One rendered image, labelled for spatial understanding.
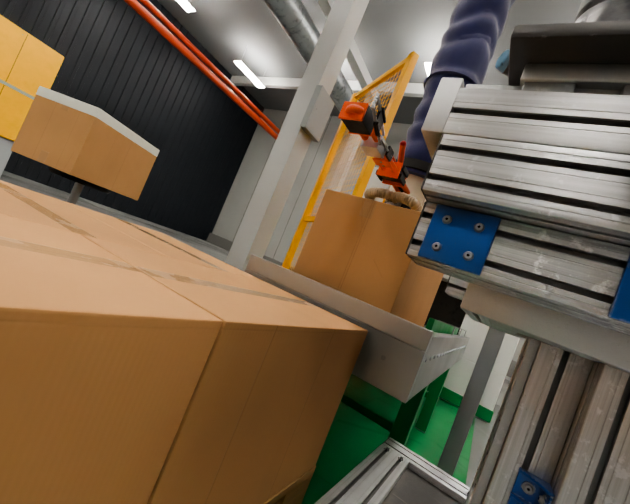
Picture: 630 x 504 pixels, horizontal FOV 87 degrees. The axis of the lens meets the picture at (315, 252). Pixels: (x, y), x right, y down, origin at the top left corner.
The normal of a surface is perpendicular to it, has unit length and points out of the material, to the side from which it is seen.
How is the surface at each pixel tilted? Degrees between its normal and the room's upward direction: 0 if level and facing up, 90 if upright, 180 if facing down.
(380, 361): 90
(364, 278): 90
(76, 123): 90
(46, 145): 90
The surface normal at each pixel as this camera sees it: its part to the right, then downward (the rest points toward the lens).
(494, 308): -0.46, -0.23
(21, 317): 0.81, 0.30
